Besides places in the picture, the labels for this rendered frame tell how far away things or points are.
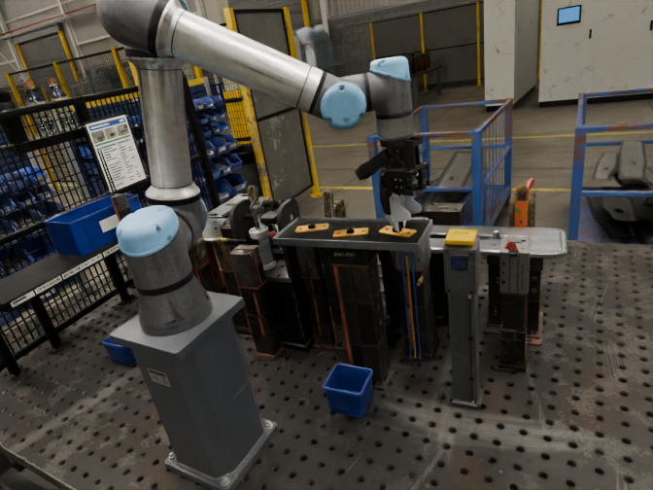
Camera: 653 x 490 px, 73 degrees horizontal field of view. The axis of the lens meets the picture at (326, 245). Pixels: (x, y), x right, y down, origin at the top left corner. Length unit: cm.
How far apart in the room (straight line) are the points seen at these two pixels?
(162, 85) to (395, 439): 94
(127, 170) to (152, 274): 129
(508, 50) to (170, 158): 830
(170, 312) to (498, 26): 848
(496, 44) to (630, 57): 207
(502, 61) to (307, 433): 832
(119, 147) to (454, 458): 175
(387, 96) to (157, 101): 45
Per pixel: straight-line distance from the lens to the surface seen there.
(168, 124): 97
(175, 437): 116
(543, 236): 138
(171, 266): 91
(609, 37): 896
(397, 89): 91
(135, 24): 83
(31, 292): 168
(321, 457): 116
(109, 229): 186
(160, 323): 95
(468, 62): 1327
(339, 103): 76
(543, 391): 130
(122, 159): 216
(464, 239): 98
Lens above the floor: 157
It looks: 24 degrees down
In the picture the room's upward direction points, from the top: 10 degrees counter-clockwise
